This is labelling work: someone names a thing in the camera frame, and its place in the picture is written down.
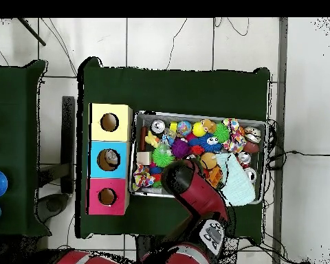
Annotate clear plastic bottle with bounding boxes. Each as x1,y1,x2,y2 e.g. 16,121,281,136
104,149,120,166

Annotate orange plastic block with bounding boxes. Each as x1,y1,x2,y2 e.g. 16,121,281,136
206,164,224,189

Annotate mint waffle cloth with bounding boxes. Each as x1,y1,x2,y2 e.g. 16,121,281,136
214,152,257,207

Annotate metal mesh bin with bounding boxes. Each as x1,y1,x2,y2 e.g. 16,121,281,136
128,110,267,205

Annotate wooden three-hole box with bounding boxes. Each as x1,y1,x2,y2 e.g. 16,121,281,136
86,102,133,216

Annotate clear bottle with blue label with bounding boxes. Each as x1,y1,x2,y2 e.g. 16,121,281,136
159,128,178,151

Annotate purple spiky rubber toy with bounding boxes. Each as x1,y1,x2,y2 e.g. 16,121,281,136
170,137,191,160

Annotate silver drink can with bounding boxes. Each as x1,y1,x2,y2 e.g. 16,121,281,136
150,120,166,134

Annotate globe print ball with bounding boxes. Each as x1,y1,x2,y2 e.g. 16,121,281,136
177,120,193,136

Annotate plain yellow ball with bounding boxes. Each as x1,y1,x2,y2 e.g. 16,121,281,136
191,121,208,138

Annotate brown teddy bear plush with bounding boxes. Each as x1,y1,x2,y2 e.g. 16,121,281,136
200,118,218,135

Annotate dark green tablecloth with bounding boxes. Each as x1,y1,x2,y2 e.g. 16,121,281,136
75,56,271,239

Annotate green spiky ball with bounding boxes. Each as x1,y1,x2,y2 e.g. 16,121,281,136
213,122,230,143

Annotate polka-dot colourful cloth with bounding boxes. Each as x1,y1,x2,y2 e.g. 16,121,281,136
221,117,248,154

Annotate black upright stand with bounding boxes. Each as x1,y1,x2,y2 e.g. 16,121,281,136
60,96,76,195

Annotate grey rounded base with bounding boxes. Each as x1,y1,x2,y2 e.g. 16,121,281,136
34,192,70,224

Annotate black rod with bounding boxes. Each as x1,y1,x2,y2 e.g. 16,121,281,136
17,17,47,47

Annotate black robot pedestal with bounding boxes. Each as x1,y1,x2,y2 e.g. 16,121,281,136
134,234,171,259

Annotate black cable with plug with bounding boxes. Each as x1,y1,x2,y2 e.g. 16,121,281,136
266,149,330,170

